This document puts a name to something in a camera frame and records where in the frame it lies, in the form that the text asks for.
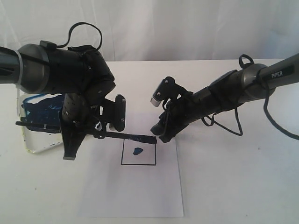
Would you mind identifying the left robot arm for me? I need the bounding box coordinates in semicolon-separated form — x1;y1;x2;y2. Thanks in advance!
0;41;115;160

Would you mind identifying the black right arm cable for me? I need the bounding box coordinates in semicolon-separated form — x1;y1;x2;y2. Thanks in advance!
202;54;299;140

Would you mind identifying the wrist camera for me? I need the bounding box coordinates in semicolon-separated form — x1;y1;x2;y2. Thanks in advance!
150;77;187;107
107;94;126;132

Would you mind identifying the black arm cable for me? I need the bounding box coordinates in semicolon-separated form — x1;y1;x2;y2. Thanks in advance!
202;54;299;140
55;21;103;50

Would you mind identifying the white backdrop curtain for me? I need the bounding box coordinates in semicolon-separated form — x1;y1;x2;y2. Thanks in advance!
0;0;299;61

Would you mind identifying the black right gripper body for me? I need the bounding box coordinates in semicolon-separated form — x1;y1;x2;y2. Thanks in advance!
159;91;196;131

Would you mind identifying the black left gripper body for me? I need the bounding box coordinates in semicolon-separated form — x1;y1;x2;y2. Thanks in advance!
59;80;116;135

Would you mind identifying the white paper sheet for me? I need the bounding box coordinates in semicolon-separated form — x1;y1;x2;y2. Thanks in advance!
78;137;184;217

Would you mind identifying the black paintbrush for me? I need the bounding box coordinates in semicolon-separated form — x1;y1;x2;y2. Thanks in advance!
15;121;157;145

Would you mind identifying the white paint tray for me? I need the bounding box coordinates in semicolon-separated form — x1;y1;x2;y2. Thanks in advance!
16;91;64;153

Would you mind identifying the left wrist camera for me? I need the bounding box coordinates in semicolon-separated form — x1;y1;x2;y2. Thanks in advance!
107;94;126;132

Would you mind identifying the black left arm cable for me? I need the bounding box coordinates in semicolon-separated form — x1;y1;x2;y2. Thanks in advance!
55;21;103;50

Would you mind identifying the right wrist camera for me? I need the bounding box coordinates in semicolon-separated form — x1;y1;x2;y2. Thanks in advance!
150;77;187;107

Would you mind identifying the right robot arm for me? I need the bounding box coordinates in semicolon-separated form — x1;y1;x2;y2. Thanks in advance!
151;54;299;143

